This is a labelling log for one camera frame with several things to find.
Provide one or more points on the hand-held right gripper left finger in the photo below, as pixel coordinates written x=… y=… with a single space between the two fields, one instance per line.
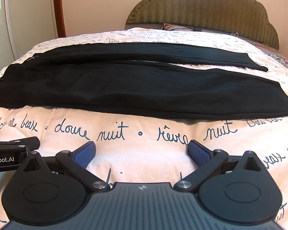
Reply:
x=86 y=152

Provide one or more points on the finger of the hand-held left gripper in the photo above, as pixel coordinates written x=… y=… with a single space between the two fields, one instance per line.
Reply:
x=26 y=141

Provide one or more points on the black pants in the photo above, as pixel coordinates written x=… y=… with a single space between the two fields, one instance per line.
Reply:
x=124 y=83

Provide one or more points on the flower-patterned panel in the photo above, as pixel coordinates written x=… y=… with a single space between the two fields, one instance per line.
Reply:
x=36 y=7

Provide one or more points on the green upholstered headboard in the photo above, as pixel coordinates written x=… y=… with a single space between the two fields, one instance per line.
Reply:
x=201 y=7

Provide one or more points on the cream script-printed bedspread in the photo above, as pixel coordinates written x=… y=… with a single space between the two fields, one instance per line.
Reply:
x=144 y=136

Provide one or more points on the patterned pillow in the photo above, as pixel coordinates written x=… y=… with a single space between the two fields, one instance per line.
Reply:
x=170 y=26

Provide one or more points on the brown wooden frame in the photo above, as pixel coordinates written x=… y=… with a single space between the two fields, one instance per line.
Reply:
x=60 y=9

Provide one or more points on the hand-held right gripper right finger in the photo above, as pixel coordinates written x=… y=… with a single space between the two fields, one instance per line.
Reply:
x=198 y=152

